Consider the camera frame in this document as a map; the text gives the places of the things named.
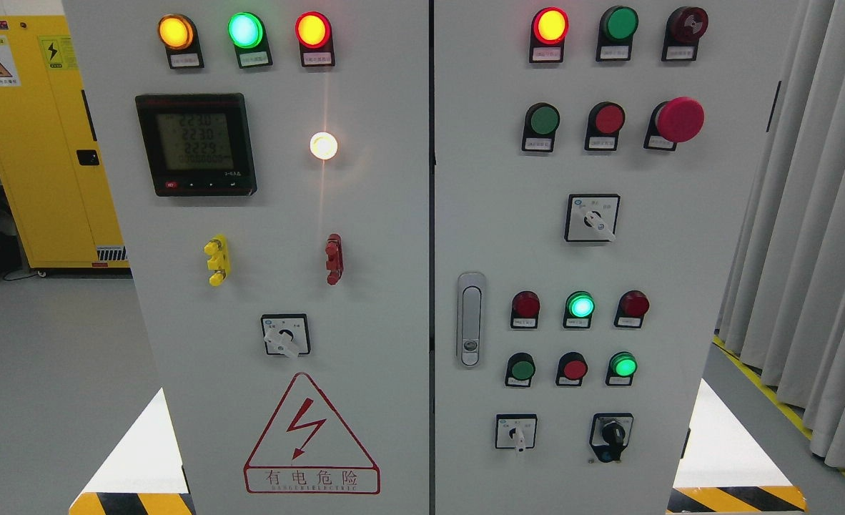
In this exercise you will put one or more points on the yellow safety storage cabinet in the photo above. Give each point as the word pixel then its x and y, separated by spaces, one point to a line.
pixel 50 164

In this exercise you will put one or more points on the amber indicator lamp top left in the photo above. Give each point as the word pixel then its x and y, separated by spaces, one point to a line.
pixel 179 36

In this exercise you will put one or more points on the dark red lamp middle left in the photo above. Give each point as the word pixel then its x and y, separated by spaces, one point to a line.
pixel 524 311

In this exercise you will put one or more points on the red lit lamp right door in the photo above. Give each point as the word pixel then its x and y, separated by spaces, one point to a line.
pixel 547 35

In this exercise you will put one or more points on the dark red lamp middle right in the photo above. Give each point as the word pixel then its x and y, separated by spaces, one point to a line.
pixel 631 310

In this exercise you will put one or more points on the red lit indicator lamp left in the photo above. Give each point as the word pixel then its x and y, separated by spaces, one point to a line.
pixel 315 37

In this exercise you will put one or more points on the white rotary switch right upper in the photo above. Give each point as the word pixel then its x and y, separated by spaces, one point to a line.
pixel 591 218

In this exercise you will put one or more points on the small clear light bulb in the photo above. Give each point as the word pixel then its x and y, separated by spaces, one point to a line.
pixel 324 146

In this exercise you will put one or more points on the silver door lock handle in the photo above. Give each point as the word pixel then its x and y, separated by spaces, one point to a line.
pixel 469 307

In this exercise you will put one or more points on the white rotary switch lower right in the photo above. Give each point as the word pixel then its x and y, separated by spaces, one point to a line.
pixel 515 431

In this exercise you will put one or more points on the red emergency stop mushroom button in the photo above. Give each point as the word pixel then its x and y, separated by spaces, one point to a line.
pixel 673 122

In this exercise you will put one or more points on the yellow terminal block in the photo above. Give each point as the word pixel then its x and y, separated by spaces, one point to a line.
pixel 217 251

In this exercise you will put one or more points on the green lit push button lower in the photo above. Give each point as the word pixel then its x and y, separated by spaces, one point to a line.
pixel 622 368

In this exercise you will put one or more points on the grey curtain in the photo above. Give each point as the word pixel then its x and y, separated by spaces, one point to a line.
pixel 783 311

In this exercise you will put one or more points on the dark red buzzer lamp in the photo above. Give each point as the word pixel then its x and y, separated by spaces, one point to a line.
pixel 683 31

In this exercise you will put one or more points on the black selector knob switch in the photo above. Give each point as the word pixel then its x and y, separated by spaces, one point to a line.
pixel 610 435

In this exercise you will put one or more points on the red electric hazard warning sticker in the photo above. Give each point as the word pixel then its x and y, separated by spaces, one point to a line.
pixel 307 448

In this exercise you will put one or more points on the black digital power meter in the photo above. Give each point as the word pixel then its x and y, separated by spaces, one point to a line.
pixel 197 145

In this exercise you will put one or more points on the red push button lower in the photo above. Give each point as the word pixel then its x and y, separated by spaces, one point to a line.
pixel 571 370

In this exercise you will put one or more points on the red push button upper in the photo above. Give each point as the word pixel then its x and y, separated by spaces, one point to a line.
pixel 604 123

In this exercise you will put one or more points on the white rotary switch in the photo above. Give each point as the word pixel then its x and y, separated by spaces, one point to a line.
pixel 515 431
pixel 591 218

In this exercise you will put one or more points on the red terminal block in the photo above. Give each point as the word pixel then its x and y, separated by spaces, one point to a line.
pixel 335 261

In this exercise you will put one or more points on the dark green lamp top right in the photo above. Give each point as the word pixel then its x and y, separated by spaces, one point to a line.
pixel 616 29

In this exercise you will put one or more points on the green push button upper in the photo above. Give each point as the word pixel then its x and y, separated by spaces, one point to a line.
pixel 541 122

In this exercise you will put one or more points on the red push button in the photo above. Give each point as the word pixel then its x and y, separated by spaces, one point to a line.
pixel 571 370
pixel 604 123

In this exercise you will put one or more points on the green lit lamp middle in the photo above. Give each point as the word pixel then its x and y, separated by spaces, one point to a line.
pixel 578 310

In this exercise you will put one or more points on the white rotary switch door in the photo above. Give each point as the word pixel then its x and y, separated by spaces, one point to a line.
pixel 286 334

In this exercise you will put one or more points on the green lit indicator lamp top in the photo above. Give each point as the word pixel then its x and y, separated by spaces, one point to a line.
pixel 247 33

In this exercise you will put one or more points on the grey electrical control cabinet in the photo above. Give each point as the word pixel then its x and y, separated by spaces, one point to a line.
pixel 427 100

